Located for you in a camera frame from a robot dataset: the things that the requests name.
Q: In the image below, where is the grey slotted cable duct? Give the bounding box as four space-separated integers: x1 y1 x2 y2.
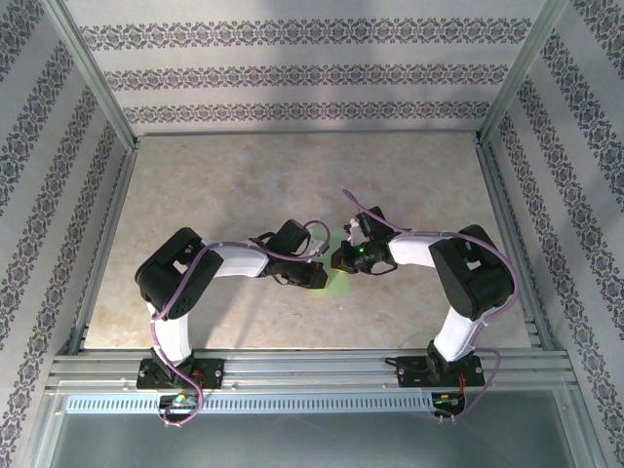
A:
64 393 440 414

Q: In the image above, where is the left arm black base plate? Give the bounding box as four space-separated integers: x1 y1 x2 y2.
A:
136 358 226 391

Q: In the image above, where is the aluminium frame post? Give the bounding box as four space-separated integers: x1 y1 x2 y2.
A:
475 0 571 145
41 0 140 152

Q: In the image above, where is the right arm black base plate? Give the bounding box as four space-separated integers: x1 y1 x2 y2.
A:
395 354 487 390

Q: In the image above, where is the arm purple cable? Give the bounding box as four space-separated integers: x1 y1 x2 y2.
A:
148 220 332 430
343 189 518 425

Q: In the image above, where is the aluminium back rail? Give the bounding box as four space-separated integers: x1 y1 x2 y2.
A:
134 129 482 138

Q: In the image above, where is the green paper sheet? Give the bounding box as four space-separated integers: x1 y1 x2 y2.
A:
306 227 350 296

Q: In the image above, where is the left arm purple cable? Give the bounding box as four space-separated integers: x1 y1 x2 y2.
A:
148 220 332 430

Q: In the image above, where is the grey metal sheet panel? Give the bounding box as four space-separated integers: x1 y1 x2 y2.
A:
28 389 601 468

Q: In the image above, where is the aluminium side rail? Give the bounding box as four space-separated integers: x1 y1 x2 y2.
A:
65 145 140 355
475 140 557 352

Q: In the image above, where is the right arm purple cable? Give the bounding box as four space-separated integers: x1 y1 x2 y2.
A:
343 189 518 425

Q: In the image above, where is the aluminium mounting rail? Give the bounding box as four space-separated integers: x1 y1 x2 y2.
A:
46 348 574 391

